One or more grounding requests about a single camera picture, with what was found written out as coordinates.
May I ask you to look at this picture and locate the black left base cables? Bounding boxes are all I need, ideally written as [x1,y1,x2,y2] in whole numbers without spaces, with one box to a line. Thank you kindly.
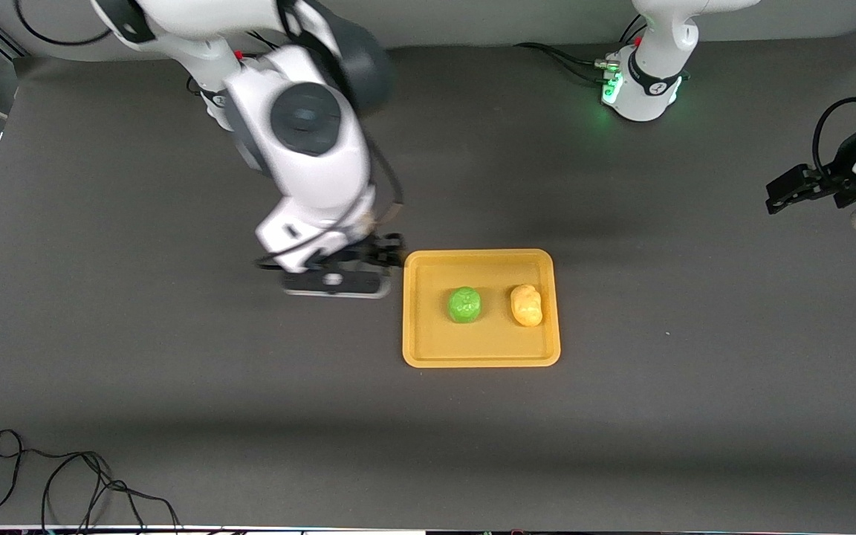
[515,41,622,84]

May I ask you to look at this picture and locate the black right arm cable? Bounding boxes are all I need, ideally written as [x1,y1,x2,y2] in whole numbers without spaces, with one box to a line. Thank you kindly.
[16,0,405,270]

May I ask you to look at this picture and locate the green apple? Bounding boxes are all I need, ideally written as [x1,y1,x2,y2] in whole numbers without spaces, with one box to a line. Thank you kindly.
[447,287,482,325]

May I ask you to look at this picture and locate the yellow plastic tray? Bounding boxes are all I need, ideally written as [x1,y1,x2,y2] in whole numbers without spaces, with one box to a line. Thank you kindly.
[402,249,562,369]

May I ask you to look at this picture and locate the black cable on table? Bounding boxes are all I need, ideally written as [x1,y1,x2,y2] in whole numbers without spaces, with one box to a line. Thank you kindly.
[0,429,182,533]

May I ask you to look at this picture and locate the black base cables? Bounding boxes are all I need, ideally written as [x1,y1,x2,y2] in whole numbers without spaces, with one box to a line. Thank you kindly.
[515,41,622,84]
[239,30,282,57]

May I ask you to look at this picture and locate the black right base cables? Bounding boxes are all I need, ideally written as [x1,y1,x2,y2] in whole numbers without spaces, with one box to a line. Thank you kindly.
[239,30,282,57]

